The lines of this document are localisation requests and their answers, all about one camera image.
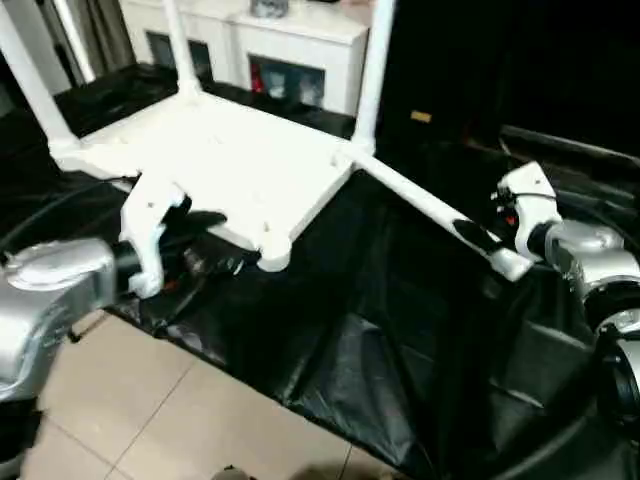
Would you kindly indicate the white plastic table top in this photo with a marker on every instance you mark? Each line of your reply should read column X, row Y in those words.
column 225, row 160

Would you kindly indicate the grey curtain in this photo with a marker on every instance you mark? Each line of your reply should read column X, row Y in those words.
column 90, row 35

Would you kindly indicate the black table mat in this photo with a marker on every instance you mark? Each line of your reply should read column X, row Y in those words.
column 400, row 310

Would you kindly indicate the black box with tan label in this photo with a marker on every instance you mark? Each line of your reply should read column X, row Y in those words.
column 440, row 65

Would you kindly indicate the white plastic table leg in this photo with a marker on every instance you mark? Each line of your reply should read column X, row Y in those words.
column 35, row 85
column 375, row 65
column 420, row 195
column 182, row 55

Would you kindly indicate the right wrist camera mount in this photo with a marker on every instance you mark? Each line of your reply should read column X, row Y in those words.
column 530, row 195

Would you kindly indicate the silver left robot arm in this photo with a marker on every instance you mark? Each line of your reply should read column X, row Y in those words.
column 50, row 290

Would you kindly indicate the dark long bar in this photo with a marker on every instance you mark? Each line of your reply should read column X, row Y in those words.
column 575, row 145

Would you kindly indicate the dark bundle on cabinet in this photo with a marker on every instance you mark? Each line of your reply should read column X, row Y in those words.
column 270, row 6

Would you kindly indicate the red bottle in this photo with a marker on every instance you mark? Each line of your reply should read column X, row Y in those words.
column 256, row 75

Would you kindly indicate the white glass-door cabinet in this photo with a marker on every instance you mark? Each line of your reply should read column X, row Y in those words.
column 300, row 40

